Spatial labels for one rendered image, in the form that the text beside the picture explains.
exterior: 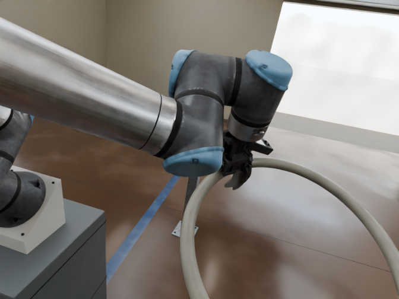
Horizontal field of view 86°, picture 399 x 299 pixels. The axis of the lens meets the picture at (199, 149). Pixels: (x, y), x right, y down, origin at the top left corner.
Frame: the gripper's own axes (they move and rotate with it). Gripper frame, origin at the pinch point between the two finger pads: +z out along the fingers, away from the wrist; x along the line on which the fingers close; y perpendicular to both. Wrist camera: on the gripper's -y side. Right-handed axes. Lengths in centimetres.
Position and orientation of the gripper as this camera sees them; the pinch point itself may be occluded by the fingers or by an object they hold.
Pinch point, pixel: (231, 178)
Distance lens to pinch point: 66.4
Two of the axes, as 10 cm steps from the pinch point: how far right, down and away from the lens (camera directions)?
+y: -9.0, 2.2, -3.8
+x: 4.2, 6.9, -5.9
